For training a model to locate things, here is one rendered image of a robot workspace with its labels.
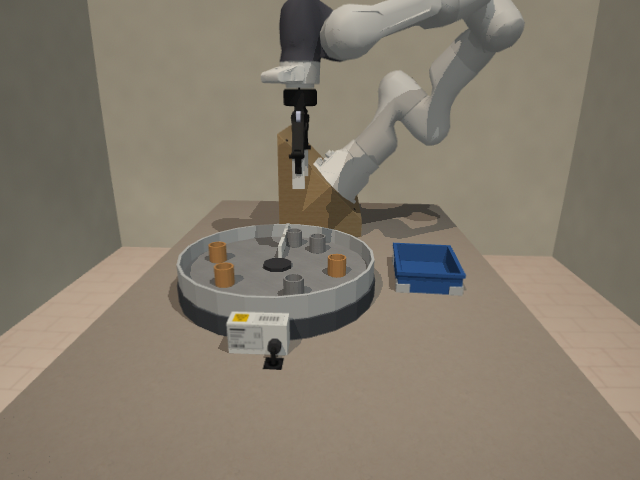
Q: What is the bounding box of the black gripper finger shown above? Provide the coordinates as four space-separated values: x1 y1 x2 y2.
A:
304 109 311 176
289 111 309 189

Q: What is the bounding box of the bronze bushing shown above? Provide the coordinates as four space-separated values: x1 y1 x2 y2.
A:
214 262 235 288
208 242 227 263
328 254 346 278

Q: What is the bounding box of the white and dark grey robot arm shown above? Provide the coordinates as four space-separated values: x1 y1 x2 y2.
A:
261 0 525 204

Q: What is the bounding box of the grey metal bushing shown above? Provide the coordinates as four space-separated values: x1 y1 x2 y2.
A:
309 233 326 254
283 273 304 296
286 228 302 248

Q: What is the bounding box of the blue open crate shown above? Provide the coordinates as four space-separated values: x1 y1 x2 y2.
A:
392 243 466 296

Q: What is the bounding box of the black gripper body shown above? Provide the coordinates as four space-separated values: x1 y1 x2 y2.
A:
283 88 317 115

